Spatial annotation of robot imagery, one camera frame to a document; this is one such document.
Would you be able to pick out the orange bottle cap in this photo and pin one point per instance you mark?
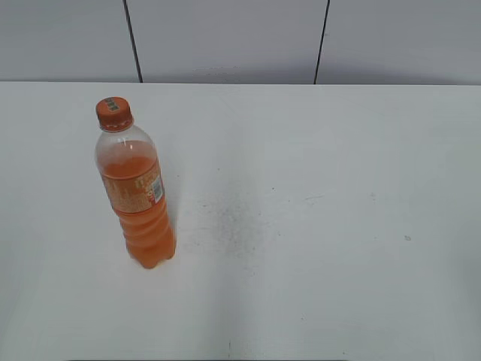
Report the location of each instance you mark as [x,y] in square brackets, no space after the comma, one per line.
[114,114]

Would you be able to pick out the orange soda plastic bottle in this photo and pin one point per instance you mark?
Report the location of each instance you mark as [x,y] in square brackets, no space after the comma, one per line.
[128,163]

